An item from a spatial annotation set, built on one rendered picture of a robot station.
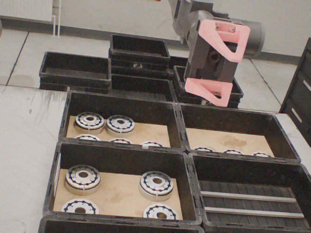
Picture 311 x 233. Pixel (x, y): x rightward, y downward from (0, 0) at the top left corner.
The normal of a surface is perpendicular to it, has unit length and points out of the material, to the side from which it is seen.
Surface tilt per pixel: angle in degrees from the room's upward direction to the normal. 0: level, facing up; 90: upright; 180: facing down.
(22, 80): 0
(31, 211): 0
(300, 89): 90
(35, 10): 90
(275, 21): 90
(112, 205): 0
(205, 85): 89
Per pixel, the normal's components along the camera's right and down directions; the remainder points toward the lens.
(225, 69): 0.09, 0.54
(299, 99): -0.98, -0.09
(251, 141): 0.18, -0.83
